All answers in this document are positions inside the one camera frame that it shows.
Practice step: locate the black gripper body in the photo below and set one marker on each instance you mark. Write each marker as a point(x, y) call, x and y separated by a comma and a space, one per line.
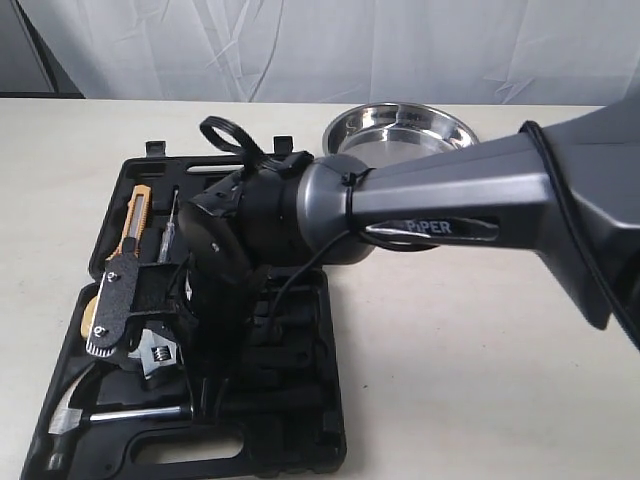
point(218, 316)

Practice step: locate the black adjustable wrench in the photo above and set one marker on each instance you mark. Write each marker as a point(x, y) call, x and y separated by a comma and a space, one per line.
point(157, 357)

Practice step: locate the black plastic tool case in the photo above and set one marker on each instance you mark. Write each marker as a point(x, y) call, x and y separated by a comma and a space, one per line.
point(282, 412)

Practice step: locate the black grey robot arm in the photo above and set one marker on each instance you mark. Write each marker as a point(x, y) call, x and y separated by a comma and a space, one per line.
point(568, 192)

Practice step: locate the clear voltage tester screwdriver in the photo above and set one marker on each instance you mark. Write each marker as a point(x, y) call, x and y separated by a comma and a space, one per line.
point(169, 231)

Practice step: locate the orange utility knife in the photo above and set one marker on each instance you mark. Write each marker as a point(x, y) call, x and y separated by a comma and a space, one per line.
point(135, 221)

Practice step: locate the yellow tape measure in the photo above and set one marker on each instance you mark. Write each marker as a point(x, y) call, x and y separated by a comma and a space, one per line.
point(87, 319)

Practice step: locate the round stainless steel tray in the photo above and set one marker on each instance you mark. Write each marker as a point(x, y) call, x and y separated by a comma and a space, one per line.
point(400, 130)

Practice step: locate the white backdrop curtain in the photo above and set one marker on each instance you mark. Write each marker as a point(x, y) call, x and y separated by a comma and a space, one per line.
point(436, 52)

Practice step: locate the wrist camera with metal bracket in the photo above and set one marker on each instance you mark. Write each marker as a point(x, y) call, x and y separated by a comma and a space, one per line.
point(134, 295)

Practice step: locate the black-handled claw hammer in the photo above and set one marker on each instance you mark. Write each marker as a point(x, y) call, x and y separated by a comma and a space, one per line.
point(66, 420)

